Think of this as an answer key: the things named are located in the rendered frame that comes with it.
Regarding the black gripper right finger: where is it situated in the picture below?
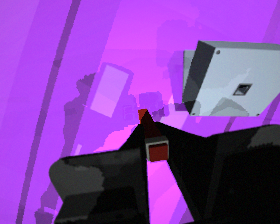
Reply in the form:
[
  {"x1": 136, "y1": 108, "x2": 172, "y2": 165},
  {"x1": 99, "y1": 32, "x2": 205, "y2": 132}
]
[{"x1": 155, "y1": 121, "x2": 280, "y2": 221}]

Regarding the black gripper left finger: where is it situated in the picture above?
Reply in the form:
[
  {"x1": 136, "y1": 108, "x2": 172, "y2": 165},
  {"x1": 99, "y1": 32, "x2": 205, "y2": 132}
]
[{"x1": 48, "y1": 124, "x2": 151, "y2": 224}]

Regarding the grey metal panel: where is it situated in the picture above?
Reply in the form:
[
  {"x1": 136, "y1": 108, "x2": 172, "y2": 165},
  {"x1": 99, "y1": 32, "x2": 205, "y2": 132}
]
[{"x1": 182, "y1": 40, "x2": 280, "y2": 117}]

